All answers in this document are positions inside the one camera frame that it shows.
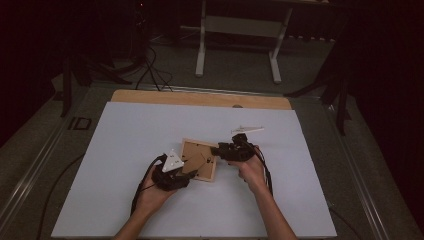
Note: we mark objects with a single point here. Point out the person's left hand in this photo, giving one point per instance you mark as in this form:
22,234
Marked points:
151,196

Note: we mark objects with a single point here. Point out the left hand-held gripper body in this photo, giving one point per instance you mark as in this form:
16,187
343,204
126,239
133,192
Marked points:
168,180

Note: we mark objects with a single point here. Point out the white table cover sheet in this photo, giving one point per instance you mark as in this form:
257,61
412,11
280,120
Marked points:
133,133

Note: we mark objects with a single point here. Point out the small wooden photo frame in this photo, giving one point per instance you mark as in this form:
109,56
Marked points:
200,163

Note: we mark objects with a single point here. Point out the metal floor rail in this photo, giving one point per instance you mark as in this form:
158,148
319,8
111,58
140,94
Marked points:
361,186
30,180

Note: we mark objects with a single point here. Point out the white metal desk frame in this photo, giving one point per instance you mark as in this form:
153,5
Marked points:
200,50

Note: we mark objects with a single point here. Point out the person's right hand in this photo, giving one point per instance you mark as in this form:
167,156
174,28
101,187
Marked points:
251,173

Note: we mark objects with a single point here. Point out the black metal stand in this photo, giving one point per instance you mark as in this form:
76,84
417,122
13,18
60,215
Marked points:
341,103
66,93

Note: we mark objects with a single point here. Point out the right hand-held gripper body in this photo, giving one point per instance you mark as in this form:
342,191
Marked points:
241,151

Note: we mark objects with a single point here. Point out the black square floor socket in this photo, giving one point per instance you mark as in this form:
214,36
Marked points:
80,123

